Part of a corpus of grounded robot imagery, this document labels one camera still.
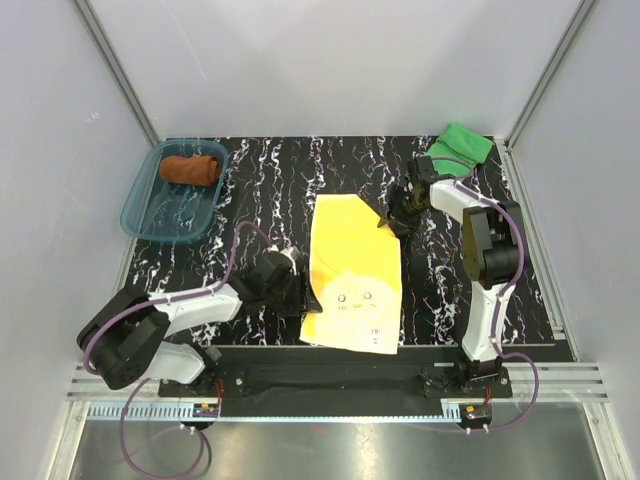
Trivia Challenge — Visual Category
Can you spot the left aluminium frame post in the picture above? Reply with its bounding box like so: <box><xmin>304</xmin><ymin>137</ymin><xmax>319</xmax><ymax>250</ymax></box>
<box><xmin>71</xmin><ymin>0</ymin><xmax>161</xmax><ymax>146</ymax></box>

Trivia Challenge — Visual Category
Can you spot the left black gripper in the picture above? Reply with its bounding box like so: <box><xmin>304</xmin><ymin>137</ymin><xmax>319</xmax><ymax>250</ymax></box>
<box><xmin>264</xmin><ymin>271</ymin><xmax>321</xmax><ymax>318</ymax></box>

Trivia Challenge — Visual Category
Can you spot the brown towel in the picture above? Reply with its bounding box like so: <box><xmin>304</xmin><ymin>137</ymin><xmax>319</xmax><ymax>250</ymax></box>
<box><xmin>158</xmin><ymin>155</ymin><xmax>221</xmax><ymax>187</ymax></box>

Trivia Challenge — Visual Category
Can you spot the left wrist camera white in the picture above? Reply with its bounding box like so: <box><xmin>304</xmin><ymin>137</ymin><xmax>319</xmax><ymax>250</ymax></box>
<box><xmin>267</xmin><ymin>246</ymin><xmax>301</xmax><ymax>264</ymax></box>

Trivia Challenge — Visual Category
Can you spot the teal transparent plastic bin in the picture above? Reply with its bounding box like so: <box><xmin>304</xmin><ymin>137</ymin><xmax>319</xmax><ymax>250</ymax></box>
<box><xmin>120</xmin><ymin>138</ymin><xmax>229</xmax><ymax>244</ymax></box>

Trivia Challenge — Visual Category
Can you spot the yellow towel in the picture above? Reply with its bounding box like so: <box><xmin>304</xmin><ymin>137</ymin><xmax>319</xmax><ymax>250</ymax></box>
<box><xmin>300</xmin><ymin>194</ymin><xmax>402</xmax><ymax>355</ymax></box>

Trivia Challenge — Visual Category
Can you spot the aluminium frame post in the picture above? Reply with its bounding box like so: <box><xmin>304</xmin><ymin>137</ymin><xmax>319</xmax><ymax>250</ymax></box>
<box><xmin>71</xmin><ymin>0</ymin><xmax>161</xmax><ymax>146</ymax></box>
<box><xmin>504</xmin><ymin>0</ymin><xmax>599</xmax><ymax>151</ymax></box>

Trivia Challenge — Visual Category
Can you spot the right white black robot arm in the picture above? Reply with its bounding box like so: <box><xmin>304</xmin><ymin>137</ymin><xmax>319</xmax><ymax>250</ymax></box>
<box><xmin>378</xmin><ymin>156</ymin><xmax>528</xmax><ymax>397</ymax></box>

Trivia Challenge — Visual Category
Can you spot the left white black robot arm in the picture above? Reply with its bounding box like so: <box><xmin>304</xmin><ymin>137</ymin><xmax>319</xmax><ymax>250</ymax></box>
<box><xmin>76</xmin><ymin>247</ymin><xmax>322</xmax><ymax>396</ymax></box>

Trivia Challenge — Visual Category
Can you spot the right aluminium frame post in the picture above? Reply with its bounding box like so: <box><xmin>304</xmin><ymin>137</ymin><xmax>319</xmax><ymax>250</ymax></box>
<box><xmin>504</xmin><ymin>0</ymin><xmax>599</xmax><ymax>151</ymax></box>

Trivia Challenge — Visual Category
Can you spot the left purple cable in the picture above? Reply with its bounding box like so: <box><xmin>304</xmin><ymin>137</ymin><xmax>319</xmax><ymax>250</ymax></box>
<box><xmin>82</xmin><ymin>222</ymin><xmax>281</xmax><ymax>476</ymax></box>

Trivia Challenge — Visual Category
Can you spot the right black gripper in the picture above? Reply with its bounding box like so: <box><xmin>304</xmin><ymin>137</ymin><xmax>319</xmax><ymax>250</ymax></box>
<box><xmin>377</xmin><ymin>185</ymin><xmax>427</xmax><ymax>237</ymax></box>

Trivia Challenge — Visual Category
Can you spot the green towel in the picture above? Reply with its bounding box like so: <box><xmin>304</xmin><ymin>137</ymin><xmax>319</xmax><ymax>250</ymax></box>
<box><xmin>426</xmin><ymin>123</ymin><xmax>493</xmax><ymax>177</ymax></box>

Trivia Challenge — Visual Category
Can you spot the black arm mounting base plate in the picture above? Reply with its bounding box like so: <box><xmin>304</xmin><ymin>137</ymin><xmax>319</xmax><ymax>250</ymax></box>
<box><xmin>160</xmin><ymin>346</ymin><xmax>513</xmax><ymax>399</ymax></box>

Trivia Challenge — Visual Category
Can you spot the aluminium frame rail front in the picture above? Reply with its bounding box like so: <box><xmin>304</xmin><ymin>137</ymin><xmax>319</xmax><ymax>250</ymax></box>
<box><xmin>66</xmin><ymin>363</ymin><xmax>608</xmax><ymax>424</ymax></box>

